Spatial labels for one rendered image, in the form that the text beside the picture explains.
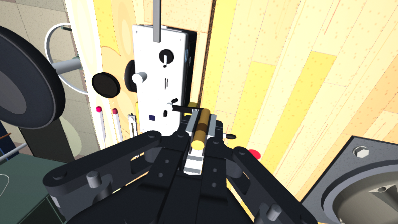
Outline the dark green cabinet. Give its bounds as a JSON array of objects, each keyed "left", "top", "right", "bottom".
[{"left": 0, "top": 153, "right": 68, "bottom": 224}]

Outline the black camera dial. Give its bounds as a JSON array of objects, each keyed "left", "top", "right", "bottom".
[{"left": 158, "top": 49, "right": 175, "bottom": 68}]

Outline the black round stool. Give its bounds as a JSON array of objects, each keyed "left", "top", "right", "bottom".
[{"left": 0, "top": 22, "right": 91, "bottom": 130}]

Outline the grey slotted gauge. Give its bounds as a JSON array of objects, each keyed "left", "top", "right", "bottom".
[{"left": 127, "top": 113, "right": 138, "bottom": 138}]

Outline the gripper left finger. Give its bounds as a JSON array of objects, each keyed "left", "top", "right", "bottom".
[{"left": 42, "top": 111, "right": 201, "bottom": 219}]

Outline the black camera lens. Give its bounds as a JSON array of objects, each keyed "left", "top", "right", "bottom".
[{"left": 124, "top": 60, "right": 138, "bottom": 93}]

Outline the brass cylinder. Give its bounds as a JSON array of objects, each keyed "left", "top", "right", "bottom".
[{"left": 190, "top": 108, "right": 213, "bottom": 151}]

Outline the black advance lever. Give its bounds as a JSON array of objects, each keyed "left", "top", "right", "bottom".
[{"left": 166, "top": 104, "right": 203, "bottom": 114}]

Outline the red disc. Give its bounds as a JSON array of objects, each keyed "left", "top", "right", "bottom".
[{"left": 247, "top": 149, "right": 262, "bottom": 161}]

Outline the grey metal rail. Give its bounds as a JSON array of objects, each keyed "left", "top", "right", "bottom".
[{"left": 0, "top": 146, "right": 20, "bottom": 162}]

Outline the white pen with red cap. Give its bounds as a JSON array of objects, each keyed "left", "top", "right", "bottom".
[
  {"left": 96, "top": 106, "right": 107, "bottom": 141},
  {"left": 111, "top": 108, "right": 124, "bottom": 142}
]

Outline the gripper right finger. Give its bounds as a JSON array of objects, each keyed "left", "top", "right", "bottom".
[{"left": 201, "top": 112, "right": 319, "bottom": 224}]

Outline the silver release button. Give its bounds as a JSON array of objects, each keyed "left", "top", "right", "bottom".
[{"left": 132, "top": 71, "right": 148, "bottom": 84}]

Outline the black panel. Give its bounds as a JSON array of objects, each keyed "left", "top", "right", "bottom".
[{"left": 18, "top": 118, "right": 68, "bottom": 164}]

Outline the black round lens cap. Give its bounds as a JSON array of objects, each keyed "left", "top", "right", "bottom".
[{"left": 91, "top": 72, "right": 121, "bottom": 99}]

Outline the grey flat bar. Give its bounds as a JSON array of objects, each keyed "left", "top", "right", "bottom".
[{"left": 153, "top": 0, "right": 162, "bottom": 44}]

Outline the white camera body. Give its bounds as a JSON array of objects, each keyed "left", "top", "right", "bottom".
[{"left": 132, "top": 24, "right": 198, "bottom": 136}]

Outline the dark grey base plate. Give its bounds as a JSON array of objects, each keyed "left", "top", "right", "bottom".
[{"left": 300, "top": 135, "right": 398, "bottom": 224}]

